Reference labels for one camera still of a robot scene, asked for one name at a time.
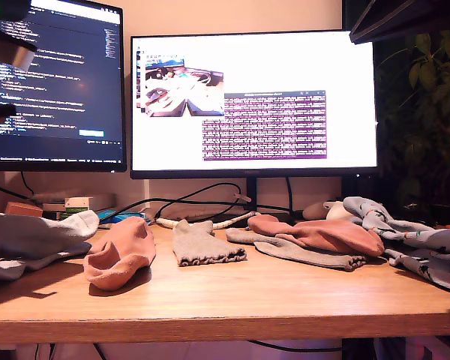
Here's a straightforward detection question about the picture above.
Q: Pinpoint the pale blue toucan sock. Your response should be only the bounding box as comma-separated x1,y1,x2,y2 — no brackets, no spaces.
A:
382,239,450,295
342,196,450,260

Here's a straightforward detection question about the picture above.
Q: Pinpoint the salmon pink ankle sock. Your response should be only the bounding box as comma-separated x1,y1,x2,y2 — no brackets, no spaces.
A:
247,214,386,258
83,216,157,292

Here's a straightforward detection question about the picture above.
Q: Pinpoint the white ribbed sock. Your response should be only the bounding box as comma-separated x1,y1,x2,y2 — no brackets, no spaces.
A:
0,209,101,260
0,239,93,281

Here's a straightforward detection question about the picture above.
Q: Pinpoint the green leafy houseplant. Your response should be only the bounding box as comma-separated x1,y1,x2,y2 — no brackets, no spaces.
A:
374,29,450,218

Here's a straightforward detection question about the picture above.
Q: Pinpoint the white screen monitor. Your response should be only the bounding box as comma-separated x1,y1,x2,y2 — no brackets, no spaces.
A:
130,29,380,211

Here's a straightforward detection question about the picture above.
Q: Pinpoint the white computer mouse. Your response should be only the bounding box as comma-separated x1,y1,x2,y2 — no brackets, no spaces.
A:
302,201,329,221

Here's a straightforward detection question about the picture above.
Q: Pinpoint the grey frilled cuff sock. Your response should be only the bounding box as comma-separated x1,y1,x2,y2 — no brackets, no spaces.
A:
225,227,369,272
171,219,248,268

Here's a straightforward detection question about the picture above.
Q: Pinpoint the black table leg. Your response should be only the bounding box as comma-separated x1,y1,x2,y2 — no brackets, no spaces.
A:
340,338,376,360

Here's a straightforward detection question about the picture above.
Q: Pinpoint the dark code screen monitor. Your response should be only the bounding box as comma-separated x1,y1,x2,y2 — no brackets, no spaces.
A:
0,0,128,173

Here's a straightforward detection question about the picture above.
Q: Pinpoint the blue plastic packet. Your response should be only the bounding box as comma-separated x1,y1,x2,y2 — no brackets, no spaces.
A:
97,210,151,226

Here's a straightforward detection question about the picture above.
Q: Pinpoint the white and green box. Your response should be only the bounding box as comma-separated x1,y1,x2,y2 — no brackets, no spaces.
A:
64,197,93,215

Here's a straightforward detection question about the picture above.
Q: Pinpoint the black cable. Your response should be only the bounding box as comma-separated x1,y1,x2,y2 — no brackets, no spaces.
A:
97,181,244,226
284,178,294,217
247,339,344,354
0,178,33,203
154,199,294,222

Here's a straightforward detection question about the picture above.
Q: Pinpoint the white gripper camera box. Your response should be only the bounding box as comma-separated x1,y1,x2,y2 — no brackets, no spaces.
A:
0,39,38,72

